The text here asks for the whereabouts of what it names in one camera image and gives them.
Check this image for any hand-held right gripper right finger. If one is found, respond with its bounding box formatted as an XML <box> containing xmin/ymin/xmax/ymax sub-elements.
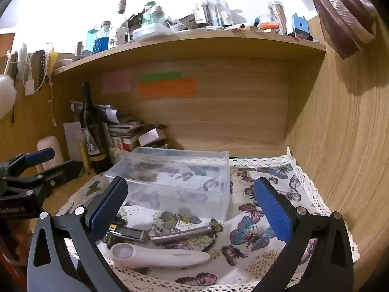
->
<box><xmin>253</xmin><ymin>176</ymin><xmax>355</xmax><ymax>292</ymax></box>

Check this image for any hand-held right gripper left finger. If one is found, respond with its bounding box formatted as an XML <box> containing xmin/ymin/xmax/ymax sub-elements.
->
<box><xmin>27</xmin><ymin>176</ymin><xmax>134</xmax><ymax>292</ymax></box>

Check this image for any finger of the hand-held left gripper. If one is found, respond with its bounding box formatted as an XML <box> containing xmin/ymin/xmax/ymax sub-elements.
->
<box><xmin>0</xmin><ymin>147</ymin><xmax>56</xmax><ymax>177</ymax></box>
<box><xmin>33</xmin><ymin>160</ymin><xmax>84</xmax><ymax>190</ymax></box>

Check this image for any black gold-trimmed rectangular device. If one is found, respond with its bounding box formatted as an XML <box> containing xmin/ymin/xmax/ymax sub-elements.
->
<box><xmin>106</xmin><ymin>223</ymin><xmax>150</xmax><ymax>244</ymax></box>

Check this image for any clear plastic storage box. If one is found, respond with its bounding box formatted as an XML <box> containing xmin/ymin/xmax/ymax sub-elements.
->
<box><xmin>104</xmin><ymin>146</ymin><xmax>230</xmax><ymax>223</ymax></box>

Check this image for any white handheld device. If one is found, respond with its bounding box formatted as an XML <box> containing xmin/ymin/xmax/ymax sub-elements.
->
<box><xmin>110</xmin><ymin>243</ymin><xmax>211</xmax><ymax>269</ymax></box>

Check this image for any silver metal tool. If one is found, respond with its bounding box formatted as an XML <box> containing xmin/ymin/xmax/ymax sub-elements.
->
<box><xmin>149</xmin><ymin>223</ymin><xmax>224</xmax><ymax>246</ymax></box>

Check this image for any pink cylinder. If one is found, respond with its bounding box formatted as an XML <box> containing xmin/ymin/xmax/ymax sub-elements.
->
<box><xmin>37</xmin><ymin>136</ymin><xmax>65</xmax><ymax>171</ymax></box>

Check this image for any yellow stick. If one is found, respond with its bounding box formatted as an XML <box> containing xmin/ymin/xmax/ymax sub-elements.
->
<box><xmin>79</xmin><ymin>142</ymin><xmax>91</xmax><ymax>171</ymax></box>

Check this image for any white paper card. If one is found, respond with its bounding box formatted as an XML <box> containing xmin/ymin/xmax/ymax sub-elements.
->
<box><xmin>63</xmin><ymin>122</ymin><xmax>86</xmax><ymax>162</ymax></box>

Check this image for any dark wine bottle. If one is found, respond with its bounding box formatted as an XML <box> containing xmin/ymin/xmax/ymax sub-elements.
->
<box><xmin>80</xmin><ymin>82</ymin><xmax>113</xmax><ymax>174</ymax></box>

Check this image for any butterfly printed lace cloth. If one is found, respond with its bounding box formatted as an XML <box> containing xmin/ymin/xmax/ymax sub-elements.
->
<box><xmin>56</xmin><ymin>147</ymin><xmax>357</xmax><ymax>292</ymax></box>

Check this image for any white fluffy pompom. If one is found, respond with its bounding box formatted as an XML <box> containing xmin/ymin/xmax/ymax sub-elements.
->
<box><xmin>0</xmin><ymin>73</ymin><xmax>18</xmax><ymax>119</ymax></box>

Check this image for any rolled magazine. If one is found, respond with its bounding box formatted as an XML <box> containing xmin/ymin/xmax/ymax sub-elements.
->
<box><xmin>92</xmin><ymin>104</ymin><xmax>121</xmax><ymax>125</ymax></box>

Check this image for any stack of books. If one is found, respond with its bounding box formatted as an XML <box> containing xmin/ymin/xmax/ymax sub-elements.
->
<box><xmin>103</xmin><ymin>109</ymin><xmax>168</xmax><ymax>153</ymax></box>

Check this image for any small white box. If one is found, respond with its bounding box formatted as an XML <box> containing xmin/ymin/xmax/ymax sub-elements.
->
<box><xmin>138</xmin><ymin>128</ymin><xmax>167</xmax><ymax>147</ymax></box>

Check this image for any dark lace ribbon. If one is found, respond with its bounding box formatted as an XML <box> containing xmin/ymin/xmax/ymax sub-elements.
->
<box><xmin>36</xmin><ymin>50</ymin><xmax>50</xmax><ymax>83</ymax></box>

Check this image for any yellow hanging ornament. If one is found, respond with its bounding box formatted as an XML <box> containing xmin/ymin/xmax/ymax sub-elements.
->
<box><xmin>48</xmin><ymin>50</ymin><xmax>59</xmax><ymax>74</ymax></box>

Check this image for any white plush ornament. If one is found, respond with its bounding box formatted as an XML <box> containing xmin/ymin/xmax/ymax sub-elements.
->
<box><xmin>16</xmin><ymin>43</ymin><xmax>31</xmax><ymax>80</ymax></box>

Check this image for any pink sticky note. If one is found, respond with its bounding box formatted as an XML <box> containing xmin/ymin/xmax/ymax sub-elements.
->
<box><xmin>102</xmin><ymin>70</ymin><xmax>133</xmax><ymax>94</ymax></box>

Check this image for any teal bottle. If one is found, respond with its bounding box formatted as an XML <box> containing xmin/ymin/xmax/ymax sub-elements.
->
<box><xmin>86</xmin><ymin>29</ymin><xmax>99</xmax><ymax>54</ymax></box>

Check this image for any blue bead bottle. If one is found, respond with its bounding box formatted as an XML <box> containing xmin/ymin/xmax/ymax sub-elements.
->
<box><xmin>94</xmin><ymin>21</ymin><xmax>112</xmax><ymax>53</ymax></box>

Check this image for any orange sticky note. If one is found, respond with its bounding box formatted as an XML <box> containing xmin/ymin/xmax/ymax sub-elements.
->
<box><xmin>139</xmin><ymin>78</ymin><xmax>198</xmax><ymax>99</ymax></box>

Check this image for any green sticky note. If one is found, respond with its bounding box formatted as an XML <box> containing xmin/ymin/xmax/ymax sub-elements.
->
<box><xmin>142</xmin><ymin>72</ymin><xmax>183</xmax><ymax>82</ymax></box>

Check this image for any white cup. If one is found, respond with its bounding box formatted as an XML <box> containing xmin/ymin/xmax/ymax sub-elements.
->
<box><xmin>115</xmin><ymin>27</ymin><xmax>127</xmax><ymax>47</ymax></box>

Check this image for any flat white box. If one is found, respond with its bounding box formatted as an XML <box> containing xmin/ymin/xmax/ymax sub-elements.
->
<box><xmin>133</xmin><ymin>23</ymin><xmax>179</xmax><ymax>42</ymax></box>

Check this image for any green bottle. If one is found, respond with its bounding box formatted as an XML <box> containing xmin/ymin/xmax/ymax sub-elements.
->
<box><xmin>141</xmin><ymin>1</ymin><xmax>155</xmax><ymax>27</ymax></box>

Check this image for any wooden shelf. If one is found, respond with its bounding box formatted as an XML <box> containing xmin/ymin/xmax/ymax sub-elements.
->
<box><xmin>50</xmin><ymin>29</ymin><xmax>327</xmax><ymax>78</ymax></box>

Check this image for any clear bottle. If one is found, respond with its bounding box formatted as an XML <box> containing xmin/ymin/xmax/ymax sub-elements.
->
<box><xmin>151</xmin><ymin>5</ymin><xmax>165</xmax><ymax>25</ymax></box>

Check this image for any blue block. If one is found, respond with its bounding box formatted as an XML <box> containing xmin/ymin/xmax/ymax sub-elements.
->
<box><xmin>291</xmin><ymin>13</ymin><xmax>309</xmax><ymax>37</ymax></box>

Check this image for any glass bowl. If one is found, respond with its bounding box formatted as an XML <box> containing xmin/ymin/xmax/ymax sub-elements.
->
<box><xmin>254</xmin><ymin>15</ymin><xmax>279</xmax><ymax>31</ymax></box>

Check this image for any clear jar of brown sticks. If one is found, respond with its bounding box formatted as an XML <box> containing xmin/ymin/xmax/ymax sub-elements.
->
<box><xmin>268</xmin><ymin>1</ymin><xmax>288</xmax><ymax>35</ymax></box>

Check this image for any large clear jar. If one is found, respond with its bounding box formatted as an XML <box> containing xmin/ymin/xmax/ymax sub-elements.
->
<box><xmin>203</xmin><ymin>0</ymin><xmax>234</xmax><ymax>27</ymax></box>

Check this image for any brown hanging cloth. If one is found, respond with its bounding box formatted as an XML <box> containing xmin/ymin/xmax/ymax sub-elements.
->
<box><xmin>309</xmin><ymin>0</ymin><xmax>378</xmax><ymax>60</ymax></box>

